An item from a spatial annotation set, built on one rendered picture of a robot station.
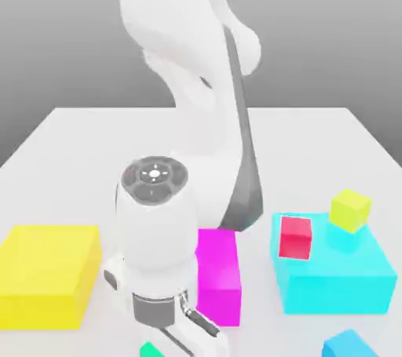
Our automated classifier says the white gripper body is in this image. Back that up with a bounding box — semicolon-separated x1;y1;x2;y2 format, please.
141;315;231;357

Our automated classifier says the small green cube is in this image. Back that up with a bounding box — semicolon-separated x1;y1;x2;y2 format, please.
139;341;166;357

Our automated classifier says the small red cube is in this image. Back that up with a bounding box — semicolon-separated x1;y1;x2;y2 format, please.
278;215;313;261

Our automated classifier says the small blue cube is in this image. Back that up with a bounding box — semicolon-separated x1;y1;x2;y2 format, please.
321;328;382;357

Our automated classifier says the small lime cube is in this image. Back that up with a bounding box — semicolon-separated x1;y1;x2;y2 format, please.
328;188;374;235

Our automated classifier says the large magenta box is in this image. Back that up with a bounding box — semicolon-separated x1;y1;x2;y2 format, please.
194;228;242;329

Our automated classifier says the large cyan box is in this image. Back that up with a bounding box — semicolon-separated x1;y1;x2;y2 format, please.
269;212;399;316

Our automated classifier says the large yellow box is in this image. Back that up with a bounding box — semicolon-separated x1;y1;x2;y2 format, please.
0;224;103;331

